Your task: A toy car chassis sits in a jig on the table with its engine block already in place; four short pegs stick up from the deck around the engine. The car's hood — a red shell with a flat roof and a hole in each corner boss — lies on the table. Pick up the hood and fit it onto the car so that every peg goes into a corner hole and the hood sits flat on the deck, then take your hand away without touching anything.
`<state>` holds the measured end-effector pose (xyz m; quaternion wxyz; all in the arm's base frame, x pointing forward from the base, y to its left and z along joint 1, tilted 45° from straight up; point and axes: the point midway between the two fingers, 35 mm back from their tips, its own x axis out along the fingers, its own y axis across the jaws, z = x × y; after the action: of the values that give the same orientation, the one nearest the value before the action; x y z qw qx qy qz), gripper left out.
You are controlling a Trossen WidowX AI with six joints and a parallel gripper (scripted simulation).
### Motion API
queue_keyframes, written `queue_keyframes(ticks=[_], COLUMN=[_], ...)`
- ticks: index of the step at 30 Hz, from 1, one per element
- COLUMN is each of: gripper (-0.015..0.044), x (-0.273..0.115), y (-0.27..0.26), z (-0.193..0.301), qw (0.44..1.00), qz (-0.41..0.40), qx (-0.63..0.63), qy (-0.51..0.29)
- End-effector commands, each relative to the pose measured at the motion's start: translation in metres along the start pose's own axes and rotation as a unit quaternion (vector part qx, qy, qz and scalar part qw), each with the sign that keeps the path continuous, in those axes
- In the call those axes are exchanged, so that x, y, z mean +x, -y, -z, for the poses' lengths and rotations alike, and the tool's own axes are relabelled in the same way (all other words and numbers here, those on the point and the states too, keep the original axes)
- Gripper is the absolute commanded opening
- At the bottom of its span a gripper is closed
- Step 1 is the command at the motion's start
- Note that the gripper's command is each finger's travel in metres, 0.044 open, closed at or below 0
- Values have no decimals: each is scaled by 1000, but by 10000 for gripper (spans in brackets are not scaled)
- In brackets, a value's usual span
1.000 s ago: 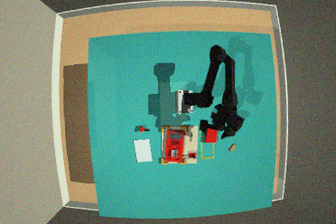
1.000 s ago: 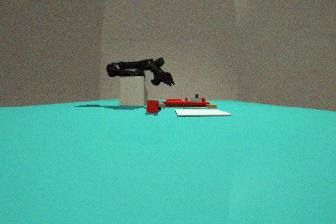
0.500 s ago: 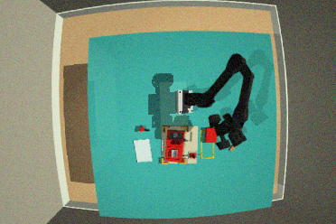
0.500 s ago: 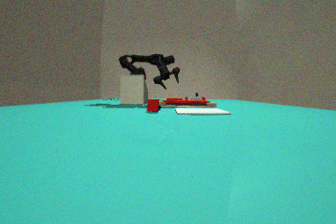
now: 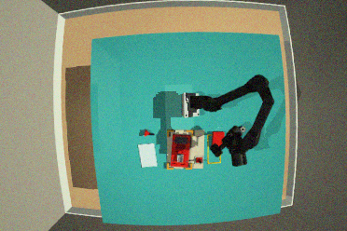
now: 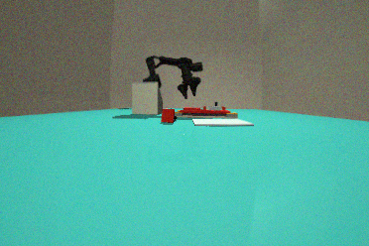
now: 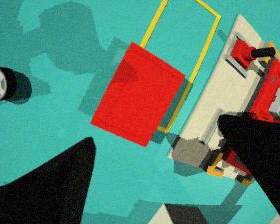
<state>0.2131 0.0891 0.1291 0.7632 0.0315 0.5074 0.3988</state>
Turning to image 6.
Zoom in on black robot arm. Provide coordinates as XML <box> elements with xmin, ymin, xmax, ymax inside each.
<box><xmin>143</xmin><ymin>56</ymin><xmax>203</xmax><ymax>88</ymax></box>

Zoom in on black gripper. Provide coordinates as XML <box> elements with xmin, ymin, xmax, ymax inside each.
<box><xmin>178</xmin><ymin>71</ymin><xmax>201</xmax><ymax>99</ymax></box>

